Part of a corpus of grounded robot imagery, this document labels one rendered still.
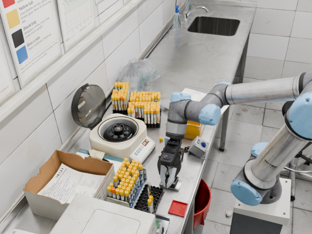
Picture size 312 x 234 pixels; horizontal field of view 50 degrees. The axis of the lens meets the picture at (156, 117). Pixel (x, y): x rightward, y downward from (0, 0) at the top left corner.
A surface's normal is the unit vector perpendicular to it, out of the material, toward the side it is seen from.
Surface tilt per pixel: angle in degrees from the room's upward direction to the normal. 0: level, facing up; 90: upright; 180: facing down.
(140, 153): 25
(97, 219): 0
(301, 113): 84
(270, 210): 5
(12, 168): 90
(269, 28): 90
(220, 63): 0
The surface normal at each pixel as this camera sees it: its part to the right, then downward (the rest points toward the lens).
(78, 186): 0.00, -0.81
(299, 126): -0.55, 0.44
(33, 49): 0.95, 0.23
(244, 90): -0.69, -0.22
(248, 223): -0.33, 0.58
